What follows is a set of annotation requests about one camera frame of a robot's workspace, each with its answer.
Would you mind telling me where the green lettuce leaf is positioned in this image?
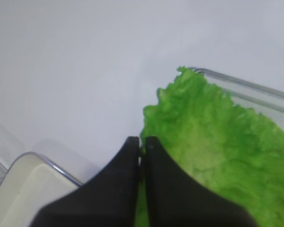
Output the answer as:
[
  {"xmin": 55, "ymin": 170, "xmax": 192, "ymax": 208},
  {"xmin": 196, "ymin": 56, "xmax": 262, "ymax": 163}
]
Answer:
[{"xmin": 140, "ymin": 67, "xmax": 284, "ymax": 227}]

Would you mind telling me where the clear box with lettuce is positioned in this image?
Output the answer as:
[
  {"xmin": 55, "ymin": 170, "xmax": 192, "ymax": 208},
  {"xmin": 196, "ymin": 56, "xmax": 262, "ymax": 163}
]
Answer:
[{"xmin": 191, "ymin": 67, "xmax": 284, "ymax": 130}]

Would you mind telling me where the cream serving tray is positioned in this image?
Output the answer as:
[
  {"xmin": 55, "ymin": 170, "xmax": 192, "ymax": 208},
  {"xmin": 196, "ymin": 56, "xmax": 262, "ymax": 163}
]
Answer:
[{"xmin": 0, "ymin": 152, "xmax": 82, "ymax": 227}]

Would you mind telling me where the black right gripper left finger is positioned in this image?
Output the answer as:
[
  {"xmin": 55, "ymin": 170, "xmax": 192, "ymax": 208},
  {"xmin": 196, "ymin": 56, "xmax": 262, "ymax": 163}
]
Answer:
[{"xmin": 31, "ymin": 137, "xmax": 140, "ymax": 227}]

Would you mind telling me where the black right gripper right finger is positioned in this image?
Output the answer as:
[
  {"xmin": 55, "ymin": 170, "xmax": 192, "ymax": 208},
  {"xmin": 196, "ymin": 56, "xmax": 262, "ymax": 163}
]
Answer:
[{"xmin": 145, "ymin": 136, "xmax": 257, "ymax": 227}]

